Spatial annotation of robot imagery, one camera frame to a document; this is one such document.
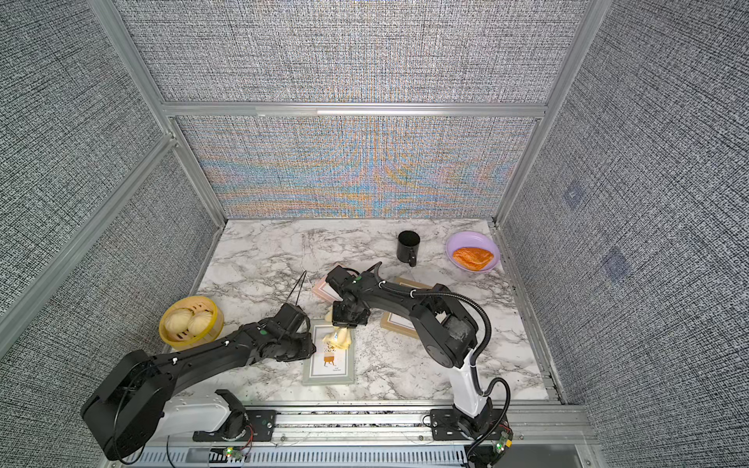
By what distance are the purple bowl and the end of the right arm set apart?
0.46 m

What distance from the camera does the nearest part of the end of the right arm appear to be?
2.21 ft

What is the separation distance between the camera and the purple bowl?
3.46ft

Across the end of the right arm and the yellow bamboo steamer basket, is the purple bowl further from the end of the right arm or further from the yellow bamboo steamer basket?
the yellow bamboo steamer basket

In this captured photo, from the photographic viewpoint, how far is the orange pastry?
1.05 meters

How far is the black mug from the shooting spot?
3.41ft

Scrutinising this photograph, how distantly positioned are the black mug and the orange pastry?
155mm

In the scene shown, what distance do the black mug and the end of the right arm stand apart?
0.33 m

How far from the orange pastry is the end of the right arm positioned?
0.47 metres
